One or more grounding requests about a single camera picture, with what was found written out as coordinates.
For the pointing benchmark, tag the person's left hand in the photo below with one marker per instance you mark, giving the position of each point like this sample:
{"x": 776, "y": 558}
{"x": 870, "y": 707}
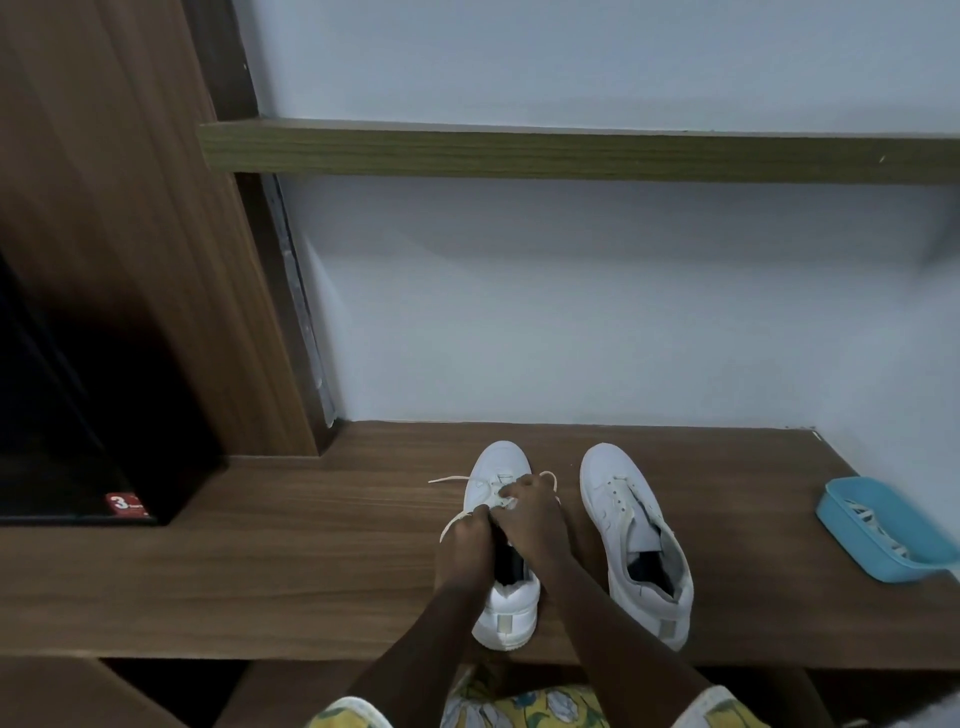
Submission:
{"x": 465, "y": 551}

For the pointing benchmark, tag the person's right hand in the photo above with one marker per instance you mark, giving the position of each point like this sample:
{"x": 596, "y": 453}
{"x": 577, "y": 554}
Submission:
{"x": 536, "y": 525}

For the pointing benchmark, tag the cream shoelace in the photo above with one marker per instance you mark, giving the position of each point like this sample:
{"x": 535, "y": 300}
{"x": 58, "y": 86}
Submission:
{"x": 454, "y": 480}
{"x": 619, "y": 495}

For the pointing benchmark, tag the white sneaker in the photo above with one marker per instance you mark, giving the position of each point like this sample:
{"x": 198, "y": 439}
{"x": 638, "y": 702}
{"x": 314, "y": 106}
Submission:
{"x": 637, "y": 592}
{"x": 510, "y": 619}

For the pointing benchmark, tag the person's left forearm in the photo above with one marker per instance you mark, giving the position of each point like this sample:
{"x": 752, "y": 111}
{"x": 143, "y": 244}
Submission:
{"x": 412, "y": 652}

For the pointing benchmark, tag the person's right forearm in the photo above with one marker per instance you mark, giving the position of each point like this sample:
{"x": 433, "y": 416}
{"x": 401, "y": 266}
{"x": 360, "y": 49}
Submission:
{"x": 630, "y": 645}

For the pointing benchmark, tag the blue plastic basket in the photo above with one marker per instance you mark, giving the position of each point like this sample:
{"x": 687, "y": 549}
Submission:
{"x": 877, "y": 571}

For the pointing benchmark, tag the wooden wall shelf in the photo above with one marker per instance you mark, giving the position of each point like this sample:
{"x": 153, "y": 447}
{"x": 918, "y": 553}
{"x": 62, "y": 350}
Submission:
{"x": 562, "y": 154}

